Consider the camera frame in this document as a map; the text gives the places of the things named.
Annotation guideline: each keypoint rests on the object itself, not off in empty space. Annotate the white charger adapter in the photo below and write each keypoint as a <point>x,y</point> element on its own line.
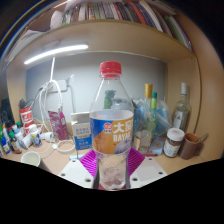
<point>47,136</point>

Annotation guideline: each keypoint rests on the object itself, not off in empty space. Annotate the green-capped bottle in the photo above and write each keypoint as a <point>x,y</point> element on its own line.
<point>154,100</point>

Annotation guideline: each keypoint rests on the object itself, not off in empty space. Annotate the clear red-capped water bottle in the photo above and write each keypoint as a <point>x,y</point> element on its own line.
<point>111,133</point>

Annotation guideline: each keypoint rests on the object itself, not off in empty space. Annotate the red and white can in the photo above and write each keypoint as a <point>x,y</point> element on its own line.
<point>26,116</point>

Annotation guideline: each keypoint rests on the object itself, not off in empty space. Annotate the clear glass jar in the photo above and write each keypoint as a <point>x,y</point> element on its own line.
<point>143,141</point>

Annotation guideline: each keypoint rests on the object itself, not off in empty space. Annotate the white wall power outlet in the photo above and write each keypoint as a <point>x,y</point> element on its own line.
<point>61,85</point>

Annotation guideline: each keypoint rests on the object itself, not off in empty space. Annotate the magenta foil pouch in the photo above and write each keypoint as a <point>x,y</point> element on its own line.
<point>58,125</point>

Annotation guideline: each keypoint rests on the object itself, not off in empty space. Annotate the brown ceramic mug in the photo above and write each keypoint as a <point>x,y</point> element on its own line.
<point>190,145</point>

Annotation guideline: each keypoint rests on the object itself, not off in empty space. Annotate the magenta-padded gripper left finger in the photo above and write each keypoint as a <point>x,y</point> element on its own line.
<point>76,173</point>

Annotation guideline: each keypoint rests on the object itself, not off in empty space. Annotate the white LED light bar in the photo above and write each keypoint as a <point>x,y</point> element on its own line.
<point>55,52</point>

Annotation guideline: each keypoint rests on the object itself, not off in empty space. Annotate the white and blue carton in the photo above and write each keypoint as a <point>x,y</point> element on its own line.
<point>81,133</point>

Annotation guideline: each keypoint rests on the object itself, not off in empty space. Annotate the small white blue-labelled bottle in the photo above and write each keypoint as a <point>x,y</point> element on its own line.
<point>36,136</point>

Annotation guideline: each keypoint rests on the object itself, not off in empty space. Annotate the yellow-capped bottle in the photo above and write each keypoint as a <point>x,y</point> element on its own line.
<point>148,96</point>

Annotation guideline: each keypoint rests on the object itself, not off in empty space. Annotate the clear glass bottle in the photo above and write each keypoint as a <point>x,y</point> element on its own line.
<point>181,113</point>

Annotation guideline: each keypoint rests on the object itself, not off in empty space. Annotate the brown jar white lid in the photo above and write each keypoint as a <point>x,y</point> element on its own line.
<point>172,143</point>

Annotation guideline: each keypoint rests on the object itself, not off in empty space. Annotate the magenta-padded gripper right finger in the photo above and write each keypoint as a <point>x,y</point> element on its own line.
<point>148,172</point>

